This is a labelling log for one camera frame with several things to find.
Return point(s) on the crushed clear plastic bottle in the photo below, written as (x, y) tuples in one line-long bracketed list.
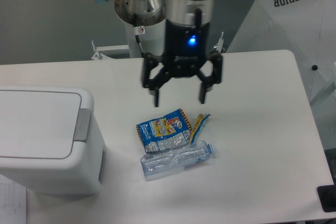
[(172, 161)]

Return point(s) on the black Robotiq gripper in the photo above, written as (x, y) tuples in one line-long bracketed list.
[(184, 55)]

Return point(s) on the black device at table edge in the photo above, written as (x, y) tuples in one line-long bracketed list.
[(326, 195)]

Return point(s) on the blue yellow snack wrapper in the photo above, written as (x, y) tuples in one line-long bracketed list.
[(173, 130)]

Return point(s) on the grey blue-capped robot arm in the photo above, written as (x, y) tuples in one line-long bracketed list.
[(151, 12)]

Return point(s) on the printed paper sheet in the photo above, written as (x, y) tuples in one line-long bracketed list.
[(13, 202)]

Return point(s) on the torn yellow wrapper strip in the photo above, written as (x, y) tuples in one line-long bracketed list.
[(200, 124)]

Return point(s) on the white printed umbrella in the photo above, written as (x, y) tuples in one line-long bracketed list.
[(304, 27)]

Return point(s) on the white push-lid trash can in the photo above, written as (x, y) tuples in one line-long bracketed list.
[(50, 139)]

